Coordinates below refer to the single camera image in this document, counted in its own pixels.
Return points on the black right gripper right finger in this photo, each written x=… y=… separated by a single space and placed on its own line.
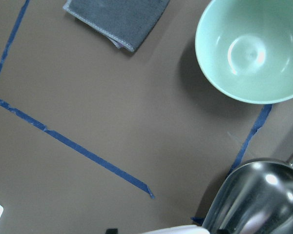
x=223 y=231

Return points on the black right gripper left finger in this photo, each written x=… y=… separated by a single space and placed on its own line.
x=112 y=231

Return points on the metal scoop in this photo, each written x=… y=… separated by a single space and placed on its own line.
x=256 y=198

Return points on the mint green bowl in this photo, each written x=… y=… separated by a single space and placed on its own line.
x=245 y=49

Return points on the grey folded cloth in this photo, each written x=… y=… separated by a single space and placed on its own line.
x=126 y=23

